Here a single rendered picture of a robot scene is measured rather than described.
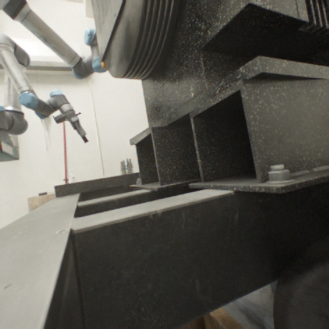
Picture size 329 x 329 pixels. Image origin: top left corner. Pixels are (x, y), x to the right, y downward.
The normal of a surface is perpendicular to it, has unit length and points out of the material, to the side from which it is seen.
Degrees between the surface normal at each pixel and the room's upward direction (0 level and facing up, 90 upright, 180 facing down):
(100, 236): 90
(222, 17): 90
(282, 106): 90
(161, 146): 90
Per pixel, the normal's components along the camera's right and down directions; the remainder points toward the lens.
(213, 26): -0.88, 0.11
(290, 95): 0.34, -0.11
